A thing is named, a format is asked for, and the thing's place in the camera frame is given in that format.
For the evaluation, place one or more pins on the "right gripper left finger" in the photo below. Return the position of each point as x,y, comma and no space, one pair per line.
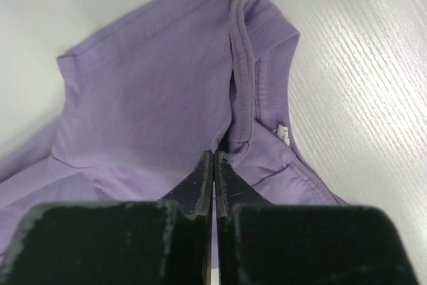
163,242

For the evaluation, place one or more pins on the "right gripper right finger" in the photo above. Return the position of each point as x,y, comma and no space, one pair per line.
263,243

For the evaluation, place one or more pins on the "purple t shirt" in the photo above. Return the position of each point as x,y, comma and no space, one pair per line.
148,94

